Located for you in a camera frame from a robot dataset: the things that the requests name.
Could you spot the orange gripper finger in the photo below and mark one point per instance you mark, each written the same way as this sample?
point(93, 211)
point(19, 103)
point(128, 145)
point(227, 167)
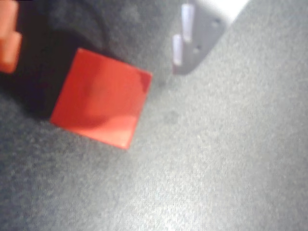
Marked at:
point(8, 36)

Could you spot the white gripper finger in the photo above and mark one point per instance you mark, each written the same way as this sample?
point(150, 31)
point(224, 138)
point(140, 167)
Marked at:
point(204, 31)

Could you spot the red cube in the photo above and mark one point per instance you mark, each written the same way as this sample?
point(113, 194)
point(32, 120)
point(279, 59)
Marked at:
point(103, 96)

